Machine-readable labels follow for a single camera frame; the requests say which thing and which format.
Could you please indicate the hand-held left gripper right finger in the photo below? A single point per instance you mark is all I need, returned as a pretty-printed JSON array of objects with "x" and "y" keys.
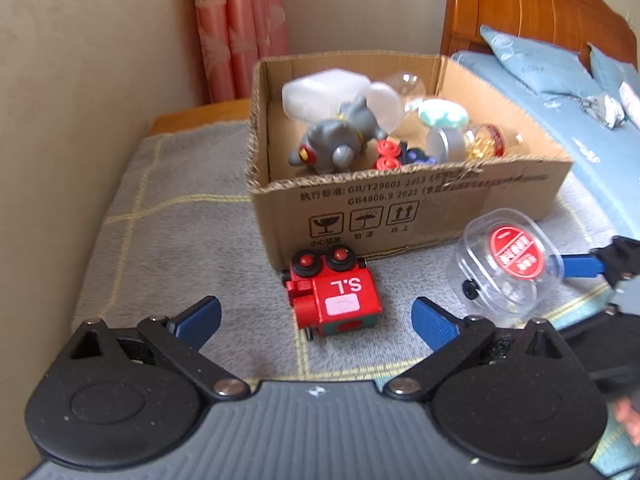
[{"x": 435, "y": 322}]

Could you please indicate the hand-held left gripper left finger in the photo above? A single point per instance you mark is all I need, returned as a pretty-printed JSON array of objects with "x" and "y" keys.
[{"x": 197, "y": 317}]

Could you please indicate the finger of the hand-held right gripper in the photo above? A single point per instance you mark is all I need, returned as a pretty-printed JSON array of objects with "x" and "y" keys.
[
  {"x": 580, "y": 266},
  {"x": 590, "y": 324}
]

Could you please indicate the clear jar with red label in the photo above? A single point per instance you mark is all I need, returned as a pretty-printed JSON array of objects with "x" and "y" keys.
[{"x": 515, "y": 250}]

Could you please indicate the brown cardboard box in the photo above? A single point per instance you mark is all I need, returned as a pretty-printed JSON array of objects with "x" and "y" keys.
[{"x": 400, "y": 200}]

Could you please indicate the black toy train red wheels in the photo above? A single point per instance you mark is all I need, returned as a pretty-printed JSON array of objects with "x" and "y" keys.
[{"x": 387, "y": 152}]

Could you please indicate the capsule bottle with silver cap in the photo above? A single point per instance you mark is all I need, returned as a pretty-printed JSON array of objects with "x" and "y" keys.
[{"x": 445, "y": 142}]

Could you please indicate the grey animal toy figure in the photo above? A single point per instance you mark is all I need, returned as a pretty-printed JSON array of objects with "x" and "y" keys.
[{"x": 325, "y": 142}]

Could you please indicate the white plastic bottle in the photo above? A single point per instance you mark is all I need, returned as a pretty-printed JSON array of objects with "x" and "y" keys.
[{"x": 320, "y": 92}]

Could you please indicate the grey checked blanket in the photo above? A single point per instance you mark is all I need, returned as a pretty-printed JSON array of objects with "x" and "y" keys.
[{"x": 190, "y": 220}]

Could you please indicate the grey crumpled cloth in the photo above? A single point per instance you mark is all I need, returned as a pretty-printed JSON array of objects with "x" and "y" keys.
[{"x": 602, "y": 110}]

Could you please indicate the small blue pillow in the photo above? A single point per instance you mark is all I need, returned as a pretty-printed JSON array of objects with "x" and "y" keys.
[{"x": 615, "y": 70}]

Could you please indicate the wooden nightstand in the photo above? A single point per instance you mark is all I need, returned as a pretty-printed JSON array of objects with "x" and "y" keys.
[{"x": 200, "y": 115}]

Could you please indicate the mint green oval case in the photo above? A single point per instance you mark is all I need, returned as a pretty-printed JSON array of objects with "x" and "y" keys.
[{"x": 442, "y": 114}]

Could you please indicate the large blue floral pillow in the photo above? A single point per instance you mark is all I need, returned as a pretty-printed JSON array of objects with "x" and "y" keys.
[{"x": 540, "y": 60}]

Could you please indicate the clear plastic jar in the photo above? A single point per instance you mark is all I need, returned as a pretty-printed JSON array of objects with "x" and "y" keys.
[{"x": 405, "y": 87}]

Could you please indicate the wooden bed headboard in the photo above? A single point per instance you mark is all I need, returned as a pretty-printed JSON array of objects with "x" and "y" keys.
[{"x": 525, "y": 0}]

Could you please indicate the pink curtain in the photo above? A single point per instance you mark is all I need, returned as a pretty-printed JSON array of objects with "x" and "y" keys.
[{"x": 240, "y": 35}]

